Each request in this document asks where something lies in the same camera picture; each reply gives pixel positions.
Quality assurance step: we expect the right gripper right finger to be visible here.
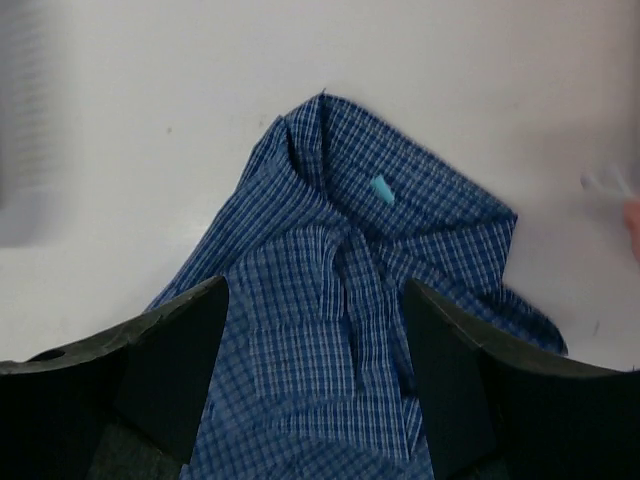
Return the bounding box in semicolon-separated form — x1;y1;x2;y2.
403;280;639;479

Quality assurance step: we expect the blue checked long sleeve shirt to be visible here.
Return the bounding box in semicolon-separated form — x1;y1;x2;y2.
156;94;567;479

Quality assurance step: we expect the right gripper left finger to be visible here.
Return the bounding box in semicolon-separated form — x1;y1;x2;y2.
1;277;229;479

